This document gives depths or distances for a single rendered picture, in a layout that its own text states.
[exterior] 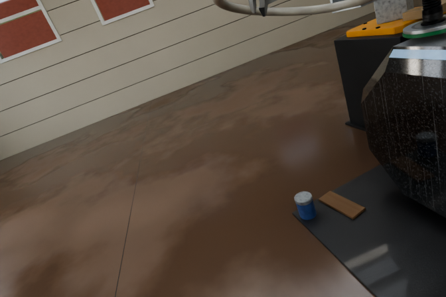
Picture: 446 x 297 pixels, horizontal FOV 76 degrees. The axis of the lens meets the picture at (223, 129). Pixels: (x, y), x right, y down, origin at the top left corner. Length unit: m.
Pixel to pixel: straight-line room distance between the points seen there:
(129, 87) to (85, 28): 1.49
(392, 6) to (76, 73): 6.27
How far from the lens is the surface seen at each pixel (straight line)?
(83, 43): 7.16
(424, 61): 1.36
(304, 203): 1.70
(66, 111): 7.49
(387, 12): 2.37
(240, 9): 1.12
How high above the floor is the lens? 1.20
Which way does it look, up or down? 20 degrees down
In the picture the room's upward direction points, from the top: 21 degrees counter-clockwise
